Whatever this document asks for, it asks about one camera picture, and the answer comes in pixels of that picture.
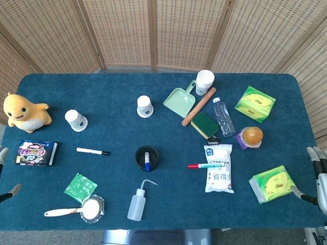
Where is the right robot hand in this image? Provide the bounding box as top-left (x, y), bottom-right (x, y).
top-left (290, 146), bottom-right (327, 214)

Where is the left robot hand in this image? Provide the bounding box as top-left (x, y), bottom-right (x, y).
top-left (0, 146), bottom-right (22, 204)

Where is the black capped marker pen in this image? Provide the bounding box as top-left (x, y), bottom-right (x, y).
top-left (76, 147), bottom-right (111, 156)

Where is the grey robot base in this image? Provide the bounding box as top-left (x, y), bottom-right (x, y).
top-left (102, 229), bottom-right (213, 245)

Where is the red capped marker pen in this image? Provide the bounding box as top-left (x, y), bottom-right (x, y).
top-left (188, 162), bottom-right (223, 169)

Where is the black round bowl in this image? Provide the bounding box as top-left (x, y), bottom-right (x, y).
top-left (134, 145), bottom-right (159, 172)

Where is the dark sanitary pad pack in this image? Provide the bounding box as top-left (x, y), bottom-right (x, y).
top-left (14, 139), bottom-right (58, 167)

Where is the yellow plush toy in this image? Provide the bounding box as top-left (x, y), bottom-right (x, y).
top-left (3, 92), bottom-right (53, 134)

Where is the green tissue pack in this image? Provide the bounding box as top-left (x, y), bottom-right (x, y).
top-left (234, 86), bottom-right (276, 124)
top-left (248, 165), bottom-right (298, 205)

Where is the upturned floral paper cup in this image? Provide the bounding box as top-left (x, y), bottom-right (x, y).
top-left (64, 109), bottom-right (88, 133)
top-left (136, 95), bottom-right (154, 118)

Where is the orange jelly cup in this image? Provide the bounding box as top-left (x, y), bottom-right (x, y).
top-left (242, 126), bottom-right (264, 149)

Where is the green tea sachet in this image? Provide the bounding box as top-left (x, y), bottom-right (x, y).
top-left (63, 172), bottom-right (98, 204)

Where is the purple packet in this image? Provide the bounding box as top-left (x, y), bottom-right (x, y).
top-left (235, 132), bottom-right (249, 151)

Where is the white printed refill bag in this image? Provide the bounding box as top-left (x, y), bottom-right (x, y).
top-left (203, 143), bottom-right (235, 194)

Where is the white round brush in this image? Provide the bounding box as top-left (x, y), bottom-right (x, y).
top-left (43, 199), bottom-right (101, 219)

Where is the clear plastic water bottle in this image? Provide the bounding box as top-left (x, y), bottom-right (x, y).
top-left (213, 97), bottom-right (236, 138)

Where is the green and yellow sponge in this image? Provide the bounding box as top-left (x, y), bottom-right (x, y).
top-left (191, 111), bottom-right (220, 140)

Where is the translucent wash bottle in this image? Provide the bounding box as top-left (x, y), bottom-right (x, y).
top-left (127, 179), bottom-right (159, 222)

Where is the wooden rolling pin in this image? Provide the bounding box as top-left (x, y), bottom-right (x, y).
top-left (181, 87), bottom-right (217, 127)

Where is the stack of paper cups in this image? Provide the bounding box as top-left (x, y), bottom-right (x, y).
top-left (195, 69), bottom-right (215, 96)

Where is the blue table cloth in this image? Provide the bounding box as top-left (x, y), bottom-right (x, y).
top-left (0, 73), bottom-right (327, 232)

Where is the light green dustpan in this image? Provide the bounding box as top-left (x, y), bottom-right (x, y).
top-left (162, 80), bottom-right (197, 118)

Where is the woven wooden folding screen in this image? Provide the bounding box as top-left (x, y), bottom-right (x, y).
top-left (0, 0), bottom-right (327, 151)

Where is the white metal frame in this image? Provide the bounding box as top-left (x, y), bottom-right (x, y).
top-left (303, 226), bottom-right (327, 245)

